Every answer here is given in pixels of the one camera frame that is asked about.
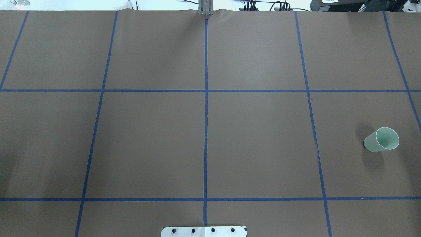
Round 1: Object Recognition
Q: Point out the green plastic cup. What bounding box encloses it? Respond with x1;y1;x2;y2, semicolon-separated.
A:
363;127;400;152

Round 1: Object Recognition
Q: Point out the aluminium frame post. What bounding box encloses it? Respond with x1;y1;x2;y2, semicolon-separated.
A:
198;0;214;16

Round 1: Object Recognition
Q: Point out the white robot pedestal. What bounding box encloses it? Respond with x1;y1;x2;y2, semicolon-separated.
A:
161;226;248;237

